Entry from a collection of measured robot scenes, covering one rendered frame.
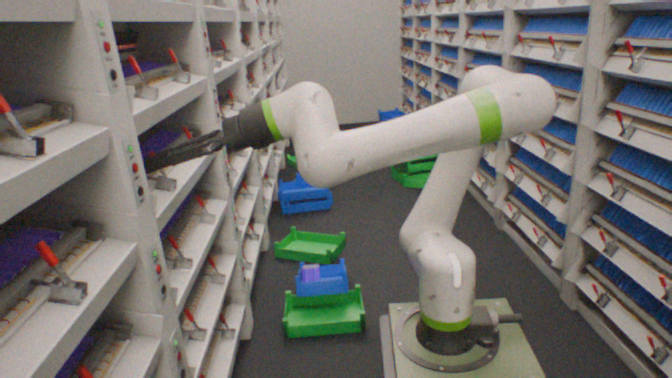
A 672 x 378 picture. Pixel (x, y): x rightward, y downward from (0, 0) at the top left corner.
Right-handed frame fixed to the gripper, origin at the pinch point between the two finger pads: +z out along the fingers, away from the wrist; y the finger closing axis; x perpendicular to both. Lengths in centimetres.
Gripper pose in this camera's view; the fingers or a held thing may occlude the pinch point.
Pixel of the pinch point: (158, 161)
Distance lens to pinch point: 108.0
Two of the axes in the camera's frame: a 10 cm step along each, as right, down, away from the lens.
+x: -3.2, -8.8, -3.4
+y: -0.4, -3.4, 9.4
